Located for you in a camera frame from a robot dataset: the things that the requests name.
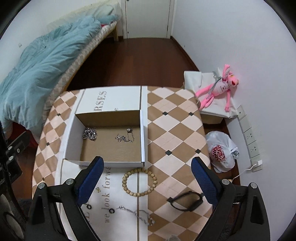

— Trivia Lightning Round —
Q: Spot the thick silver chain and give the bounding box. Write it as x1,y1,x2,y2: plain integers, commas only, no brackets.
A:
82,126,98,141

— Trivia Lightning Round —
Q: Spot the checkered brown pink tablecloth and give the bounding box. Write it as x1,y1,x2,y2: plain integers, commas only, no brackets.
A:
32,86,212,240

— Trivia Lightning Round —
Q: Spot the white door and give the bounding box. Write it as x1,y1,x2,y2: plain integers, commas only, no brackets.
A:
120,0,176,39

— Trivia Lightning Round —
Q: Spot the pink panther plush toy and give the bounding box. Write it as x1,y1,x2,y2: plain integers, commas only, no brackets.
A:
195,64,239,113

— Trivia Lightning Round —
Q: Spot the white plastic bag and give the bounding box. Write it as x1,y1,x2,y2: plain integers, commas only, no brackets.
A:
205,131,239,173

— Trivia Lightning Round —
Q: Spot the white power strip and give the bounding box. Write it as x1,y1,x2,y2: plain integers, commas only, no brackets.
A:
237,105,263,172

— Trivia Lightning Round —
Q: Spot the thin silver chain necklace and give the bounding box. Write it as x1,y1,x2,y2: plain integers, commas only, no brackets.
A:
116,205,156,227

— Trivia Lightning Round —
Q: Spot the white cardboard box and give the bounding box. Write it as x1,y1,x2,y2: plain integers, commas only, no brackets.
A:
60,86,148,168

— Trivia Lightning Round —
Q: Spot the wooden bead bracelet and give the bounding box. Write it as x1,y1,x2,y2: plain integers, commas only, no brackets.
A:
121,168,159,197

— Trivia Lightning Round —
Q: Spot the white cloth on box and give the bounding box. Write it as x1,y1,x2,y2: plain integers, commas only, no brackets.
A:
184,64,239,118

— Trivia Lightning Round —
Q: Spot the white printed paper bag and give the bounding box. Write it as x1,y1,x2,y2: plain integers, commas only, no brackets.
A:
55,159,148,240

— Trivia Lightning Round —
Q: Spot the teal blanket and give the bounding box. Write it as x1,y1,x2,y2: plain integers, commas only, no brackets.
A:
1,15,118,133

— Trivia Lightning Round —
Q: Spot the bed mattress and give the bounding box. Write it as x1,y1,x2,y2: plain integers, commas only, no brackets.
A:
34,4,121,144

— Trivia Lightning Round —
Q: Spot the silver necklace in box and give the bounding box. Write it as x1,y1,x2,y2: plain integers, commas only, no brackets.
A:
115,127,135,144

